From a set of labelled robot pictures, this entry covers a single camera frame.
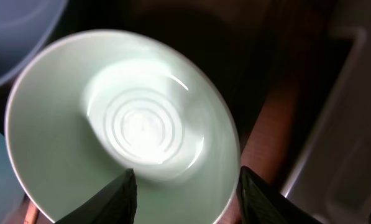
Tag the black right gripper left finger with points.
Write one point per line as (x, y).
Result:
(116, 203)

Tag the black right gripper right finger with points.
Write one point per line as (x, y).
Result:
(261, 204)

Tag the mint green bowl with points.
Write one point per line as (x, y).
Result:
(96, 103)

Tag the grey dishwasher rack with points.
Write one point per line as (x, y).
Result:
(331, 179)

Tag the wooden chopstick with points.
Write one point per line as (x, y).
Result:
(31, 214)

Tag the dark blue plate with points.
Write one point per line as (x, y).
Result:
(25, 26)

